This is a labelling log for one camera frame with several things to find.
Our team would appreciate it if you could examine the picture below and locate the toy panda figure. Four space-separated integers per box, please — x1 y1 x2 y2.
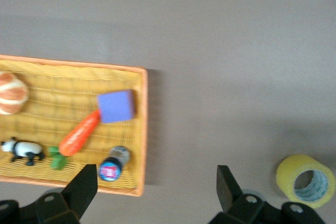
0 136 45 166

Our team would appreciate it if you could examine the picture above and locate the toy croissant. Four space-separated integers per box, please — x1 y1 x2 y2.
0 71 29 115

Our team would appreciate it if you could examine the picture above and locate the small bottle blue cap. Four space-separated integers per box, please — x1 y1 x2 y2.
98 145 131 182

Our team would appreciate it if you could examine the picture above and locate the yellow wicker basket orange rim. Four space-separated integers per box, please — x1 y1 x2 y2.
0 55 148 197

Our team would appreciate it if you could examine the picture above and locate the yellow packing tape roll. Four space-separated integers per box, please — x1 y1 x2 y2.
275 154 336 209

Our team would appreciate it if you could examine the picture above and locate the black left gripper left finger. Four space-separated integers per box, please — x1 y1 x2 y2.
35 163 98 224

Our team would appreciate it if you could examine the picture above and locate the orange toy carrot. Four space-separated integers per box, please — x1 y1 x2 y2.
48 110 101 169

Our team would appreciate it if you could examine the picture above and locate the purple foam cube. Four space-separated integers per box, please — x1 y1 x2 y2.
97 89 138 124

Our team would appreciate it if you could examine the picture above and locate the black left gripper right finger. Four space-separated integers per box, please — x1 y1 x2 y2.
208 165 271 224

